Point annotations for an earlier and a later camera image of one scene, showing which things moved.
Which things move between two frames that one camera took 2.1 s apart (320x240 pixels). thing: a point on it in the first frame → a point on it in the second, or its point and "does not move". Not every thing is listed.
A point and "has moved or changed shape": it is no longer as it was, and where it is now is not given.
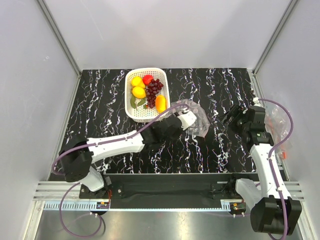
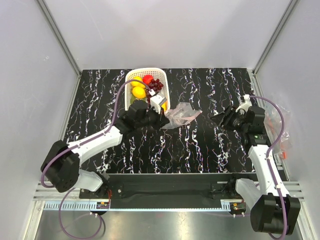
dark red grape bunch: x=152 y=90 does not move
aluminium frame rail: x=55 y=190 does not move
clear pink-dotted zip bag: x=202 y=124 has moved or changed shape
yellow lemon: x=138 y=92 does not move
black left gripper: x=184 y=127 → x=161 y=120
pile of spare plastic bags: x=277 y=121 does not move
